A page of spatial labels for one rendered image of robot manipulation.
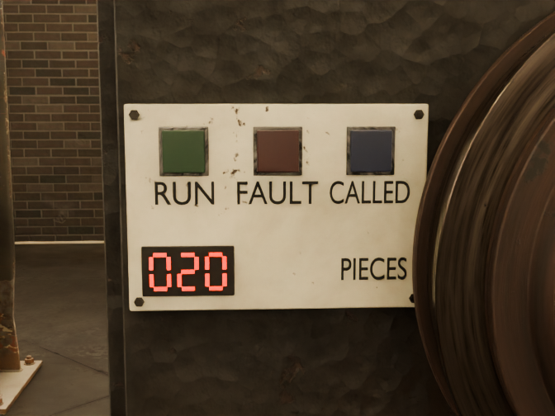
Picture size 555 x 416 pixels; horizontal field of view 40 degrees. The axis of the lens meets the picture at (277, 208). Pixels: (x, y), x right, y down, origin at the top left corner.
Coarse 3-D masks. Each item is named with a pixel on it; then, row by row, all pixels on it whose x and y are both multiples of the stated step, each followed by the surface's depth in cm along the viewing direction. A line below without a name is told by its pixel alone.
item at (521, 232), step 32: (544, 128) 51; (544, 160) 51; (512, 192) 52; (544, 192) 52; (512, 224) 52; (544, 224) 52; (512, 256) 52; (544, 256) 51; (512, 288) 52; (544, 288) 51; (512, 320) 53; (544, 320) 52; (512, 352) 53; (544, 352) 52; (512, 384) 53; (544, 384) 53
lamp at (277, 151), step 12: (264, 132) 65; (276, 132) 65; (288, 132) 65; (264, 144) 65; (276, 144) 65; (288, 144) 65; (264, 156) 65; (276, 156) 65; (288, 156) 65; (264, 168) 65; (276, 168) 65; (288, 168) 65
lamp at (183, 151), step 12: (168, 132) 64; (180, 132) 64; (192, 132) 64; (204, 132) 64; (168, 144) 64; (180, 144) 64; (192, 144) 64; (204, 144) 64; (168, 156) 64; (180, 156) 64; (192, 156) 64; (204, 156) 65; (168, 168) 65; (180, 168) 65; (192, 168) 65; (204, 168) 65
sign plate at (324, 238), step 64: (128, 128) 64; (192, 128) 64; (256, 128) 65; (320, 128) 65; (384, 128) 65; (128, 192) 65; (192, 192) 65; (256, 192) 66; (320, 192) 66; (384, 192) 66; (128, 256) 66; (256, 256) 67; (320, 256) 67; (384, 256) 67
